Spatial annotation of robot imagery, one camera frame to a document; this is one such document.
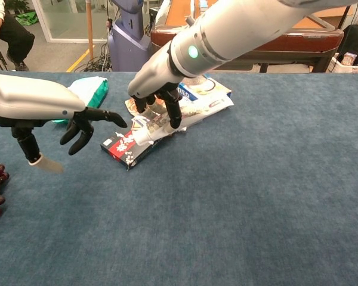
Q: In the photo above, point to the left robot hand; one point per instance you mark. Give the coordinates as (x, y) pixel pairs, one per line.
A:
(32, 98)

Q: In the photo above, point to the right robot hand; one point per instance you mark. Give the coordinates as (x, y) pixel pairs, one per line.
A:
(152, 74)

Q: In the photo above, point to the white printed tube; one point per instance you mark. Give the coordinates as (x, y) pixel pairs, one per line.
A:
(203, 108)

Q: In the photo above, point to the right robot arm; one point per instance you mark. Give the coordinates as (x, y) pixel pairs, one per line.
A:
(241, 26)

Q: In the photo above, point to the blue carpet floor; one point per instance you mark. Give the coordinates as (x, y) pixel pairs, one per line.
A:
(226, 193)

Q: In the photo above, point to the orange spouted snack pouch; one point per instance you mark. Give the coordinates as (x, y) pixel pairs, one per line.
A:
(130, 105)

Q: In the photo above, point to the green wet wipes pack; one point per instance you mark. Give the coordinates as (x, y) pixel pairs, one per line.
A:
(92, 89)

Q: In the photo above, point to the white plastic sheet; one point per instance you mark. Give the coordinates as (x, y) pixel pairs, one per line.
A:
(162, 15)

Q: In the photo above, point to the seated person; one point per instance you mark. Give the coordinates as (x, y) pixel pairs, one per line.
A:
(15, 38)

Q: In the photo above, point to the blue Oreo box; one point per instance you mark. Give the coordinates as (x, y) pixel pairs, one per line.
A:
(217, 86)

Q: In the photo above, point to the wooden pole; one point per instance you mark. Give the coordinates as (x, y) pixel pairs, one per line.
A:
(90, 29)

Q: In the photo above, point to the green bag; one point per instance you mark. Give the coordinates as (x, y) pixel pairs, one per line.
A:
(27, 18)

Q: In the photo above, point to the black and red box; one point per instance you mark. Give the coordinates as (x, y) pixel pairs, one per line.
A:
(119, 149)

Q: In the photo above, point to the white framed glass partition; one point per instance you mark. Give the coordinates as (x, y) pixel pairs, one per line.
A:
(71, 18)

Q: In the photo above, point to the brown mahjong table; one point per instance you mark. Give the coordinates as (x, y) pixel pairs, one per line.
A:
(301, 44)

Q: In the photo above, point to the small drink carton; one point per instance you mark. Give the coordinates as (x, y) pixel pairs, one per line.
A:
(349, 58)

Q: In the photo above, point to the brown cardboard box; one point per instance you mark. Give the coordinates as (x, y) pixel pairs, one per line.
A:
(341, 12)

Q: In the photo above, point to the white storage crate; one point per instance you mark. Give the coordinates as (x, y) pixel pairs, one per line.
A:
(352, 68)

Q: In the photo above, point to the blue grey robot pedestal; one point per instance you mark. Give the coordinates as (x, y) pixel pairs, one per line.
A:
(128, 44)

